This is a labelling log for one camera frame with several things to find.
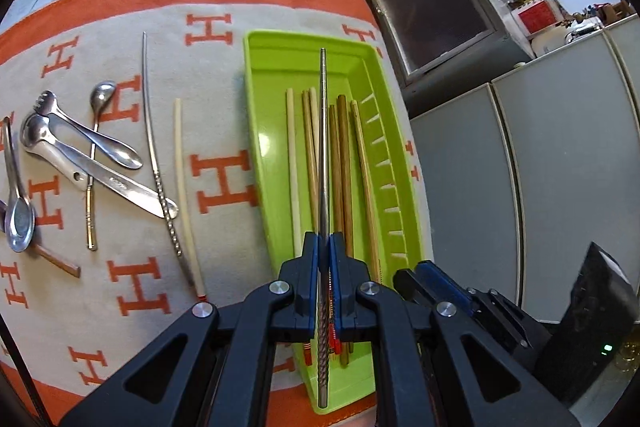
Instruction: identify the small spoon gold handle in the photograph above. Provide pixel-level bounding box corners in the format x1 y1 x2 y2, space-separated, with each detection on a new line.
86 80 117 252

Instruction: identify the orange beige printed blanket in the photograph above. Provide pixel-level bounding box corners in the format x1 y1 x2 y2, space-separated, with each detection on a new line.
0 0 436 427

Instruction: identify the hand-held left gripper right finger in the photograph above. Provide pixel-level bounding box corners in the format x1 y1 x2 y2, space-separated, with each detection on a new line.
327 234 581 427

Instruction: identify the metal soup spoon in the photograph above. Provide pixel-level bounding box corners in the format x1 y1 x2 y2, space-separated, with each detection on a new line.
0 116 37 254

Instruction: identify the white electric pot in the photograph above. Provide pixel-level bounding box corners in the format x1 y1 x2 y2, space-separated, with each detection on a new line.
532 19 606 58

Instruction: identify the small spoon bronze handle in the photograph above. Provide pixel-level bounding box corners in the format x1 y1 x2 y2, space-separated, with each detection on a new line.
0 199 82 279

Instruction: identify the ivory chopstick red end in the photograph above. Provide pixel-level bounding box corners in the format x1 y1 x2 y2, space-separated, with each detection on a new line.
285 88 303 240
172 99 207 300

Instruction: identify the green plastic utensil tray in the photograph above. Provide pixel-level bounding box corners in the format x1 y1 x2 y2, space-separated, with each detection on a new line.
242 29 428 415

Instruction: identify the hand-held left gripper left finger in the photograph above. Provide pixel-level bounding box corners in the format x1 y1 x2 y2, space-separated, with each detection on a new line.
60 232 321 427

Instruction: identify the grey refrigerator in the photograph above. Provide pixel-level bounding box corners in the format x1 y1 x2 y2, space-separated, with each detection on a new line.
407 12 640 325

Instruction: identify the long-handled metal spoon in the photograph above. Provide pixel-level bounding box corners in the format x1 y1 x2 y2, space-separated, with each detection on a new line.
50 142 180 220

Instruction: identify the steel glass-door cabinet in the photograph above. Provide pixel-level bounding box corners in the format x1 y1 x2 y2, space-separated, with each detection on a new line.
350 0 536 105

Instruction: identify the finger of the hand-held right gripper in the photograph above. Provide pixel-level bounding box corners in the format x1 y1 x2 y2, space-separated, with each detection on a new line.
392 259 533 353

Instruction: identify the red label jar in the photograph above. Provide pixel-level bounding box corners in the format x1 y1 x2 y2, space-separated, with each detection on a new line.
517 0 561 38

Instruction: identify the light brown chopstick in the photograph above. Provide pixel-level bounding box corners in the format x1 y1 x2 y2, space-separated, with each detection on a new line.
349 100 383 285

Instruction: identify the metal fork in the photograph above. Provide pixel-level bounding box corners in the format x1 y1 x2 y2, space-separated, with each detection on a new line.
34 90 144 170

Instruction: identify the twisted metal chopstick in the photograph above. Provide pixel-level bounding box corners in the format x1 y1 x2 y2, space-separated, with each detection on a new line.
141 32 196 288
316 48 333 408

